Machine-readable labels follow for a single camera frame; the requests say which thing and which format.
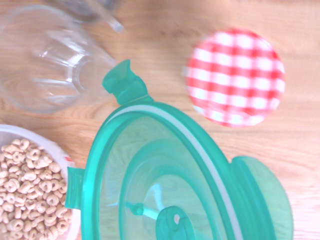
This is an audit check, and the cereal rings heap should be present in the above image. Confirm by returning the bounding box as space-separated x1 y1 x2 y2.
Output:
0 139 74 240

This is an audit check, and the clear glass tumbler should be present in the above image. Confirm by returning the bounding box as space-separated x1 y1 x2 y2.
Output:
0 4 118 115

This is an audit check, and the red white checkered jar lid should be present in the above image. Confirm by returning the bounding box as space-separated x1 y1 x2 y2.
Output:
183 28 287 128

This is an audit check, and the green round container lid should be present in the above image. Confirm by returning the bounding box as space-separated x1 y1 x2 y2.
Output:
65 59 294 240

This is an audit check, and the round translucent plastic food container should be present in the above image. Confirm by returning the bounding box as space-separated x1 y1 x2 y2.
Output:
0 124 82 240

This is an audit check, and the clear glass jar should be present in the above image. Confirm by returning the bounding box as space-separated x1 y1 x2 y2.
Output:
42 0 125 34

